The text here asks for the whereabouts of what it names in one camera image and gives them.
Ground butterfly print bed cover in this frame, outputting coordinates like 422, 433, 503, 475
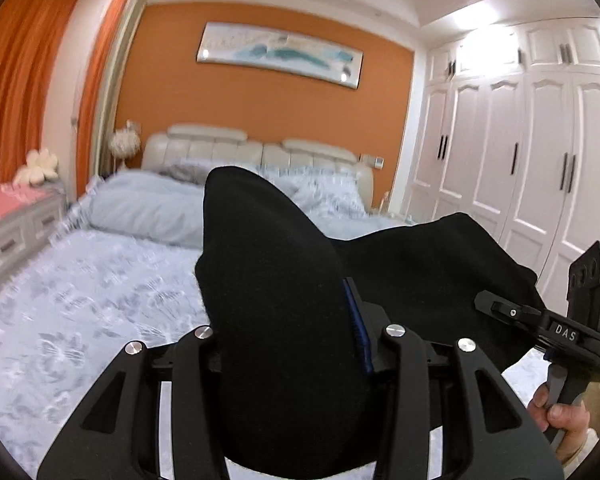
0, 214, 542, 474

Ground framed wall painting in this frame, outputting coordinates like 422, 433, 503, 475
197, 22, 363, 89

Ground orange curtain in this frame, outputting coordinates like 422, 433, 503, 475
0, 0, 131, 193

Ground grey folded duvet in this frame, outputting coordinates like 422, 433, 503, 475
54, 170, 204, 249

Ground white flower plush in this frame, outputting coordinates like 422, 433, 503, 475
12, 148, 59, 186

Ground person right hand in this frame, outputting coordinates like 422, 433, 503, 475
528, 384, 591, 464

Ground black pants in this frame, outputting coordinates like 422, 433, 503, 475
195, 167, 543, 479

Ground pink topped drawer bench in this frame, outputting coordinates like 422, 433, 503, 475
0, 184, 67, 283

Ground white wardrobe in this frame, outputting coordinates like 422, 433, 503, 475
403, 18, 600, 312

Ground white bedside lamp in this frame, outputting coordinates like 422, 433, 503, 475
108, 120, 140, 171

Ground patterned pillow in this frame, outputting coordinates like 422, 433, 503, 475
160, 158, 367, 219

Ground beige padded headboard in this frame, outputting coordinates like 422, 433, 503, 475
140, 124, 374, 210

